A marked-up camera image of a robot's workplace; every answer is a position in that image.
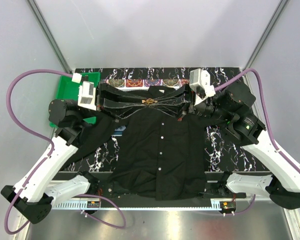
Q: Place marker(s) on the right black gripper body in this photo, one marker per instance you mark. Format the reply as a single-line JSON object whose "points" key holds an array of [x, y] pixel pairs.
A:
{"points": [[207, 107]]}

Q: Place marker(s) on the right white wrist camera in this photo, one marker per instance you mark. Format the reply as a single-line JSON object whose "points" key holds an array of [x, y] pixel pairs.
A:
{"points": [[200, 83]]}

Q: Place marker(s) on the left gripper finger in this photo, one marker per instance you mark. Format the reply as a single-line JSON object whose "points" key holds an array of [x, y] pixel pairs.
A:
{"points": [[109, 92], [121, 110]]}

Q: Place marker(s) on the black button shirt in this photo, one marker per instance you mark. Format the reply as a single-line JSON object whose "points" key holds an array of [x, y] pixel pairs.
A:
{"points": [[138, 161]]}

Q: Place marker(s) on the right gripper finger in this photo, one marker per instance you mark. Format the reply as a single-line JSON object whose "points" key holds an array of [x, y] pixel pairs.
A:
{"points": [[169, 93], [177, 111]]}

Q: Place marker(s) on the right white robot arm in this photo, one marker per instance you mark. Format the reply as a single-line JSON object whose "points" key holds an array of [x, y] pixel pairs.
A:
{"points": [[183, 176]]}

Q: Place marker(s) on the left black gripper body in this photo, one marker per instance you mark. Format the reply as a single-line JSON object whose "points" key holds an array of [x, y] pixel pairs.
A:
{"points": [[99, 100]]}

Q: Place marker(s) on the blue patterned placemat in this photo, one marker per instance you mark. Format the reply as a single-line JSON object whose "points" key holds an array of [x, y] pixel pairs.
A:
{"points": [[147, 122]]}

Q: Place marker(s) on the gold brooch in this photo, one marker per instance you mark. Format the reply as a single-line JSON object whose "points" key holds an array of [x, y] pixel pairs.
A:
{"points": [[149, 101]]}

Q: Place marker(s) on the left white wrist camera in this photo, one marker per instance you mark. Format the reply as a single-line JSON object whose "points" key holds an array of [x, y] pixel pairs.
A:
{"points": [[86, 93]]}

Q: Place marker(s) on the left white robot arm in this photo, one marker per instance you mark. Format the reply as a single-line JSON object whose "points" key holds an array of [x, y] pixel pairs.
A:
{"points": [[73, 140]]}

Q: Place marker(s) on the green plastic tray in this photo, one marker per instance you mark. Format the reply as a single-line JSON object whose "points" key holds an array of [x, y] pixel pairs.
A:
{"points": [[67, 87]]}

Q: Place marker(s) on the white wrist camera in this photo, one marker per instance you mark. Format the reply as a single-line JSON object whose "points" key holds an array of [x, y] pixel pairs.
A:
{"points": [[86, 93], [200, 83]]}

